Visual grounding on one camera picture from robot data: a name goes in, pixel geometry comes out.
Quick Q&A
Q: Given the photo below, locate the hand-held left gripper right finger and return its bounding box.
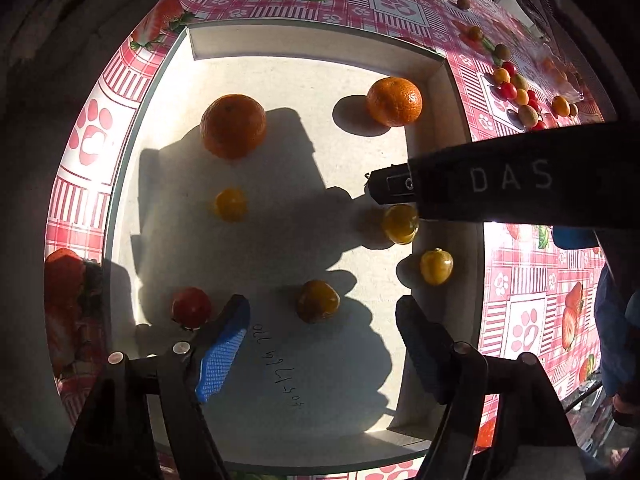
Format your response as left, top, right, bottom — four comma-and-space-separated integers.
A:
396, 296, 586, 480

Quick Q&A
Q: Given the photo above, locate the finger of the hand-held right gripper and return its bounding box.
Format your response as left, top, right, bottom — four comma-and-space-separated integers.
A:
367, 162, 418, 206

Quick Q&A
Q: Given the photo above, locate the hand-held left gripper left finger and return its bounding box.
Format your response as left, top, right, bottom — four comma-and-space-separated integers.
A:
60, 295, 251, 480

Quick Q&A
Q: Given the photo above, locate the white cardboard tray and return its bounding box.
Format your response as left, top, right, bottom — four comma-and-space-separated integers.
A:
102, 19, 486, 466

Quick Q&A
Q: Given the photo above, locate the clear glass bowl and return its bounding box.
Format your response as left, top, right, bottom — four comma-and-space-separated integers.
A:
537, 45, 586, 103

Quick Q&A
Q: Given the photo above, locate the strawberry print checked tablecloth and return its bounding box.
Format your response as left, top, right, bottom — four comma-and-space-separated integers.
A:
44, 0, 616, 480

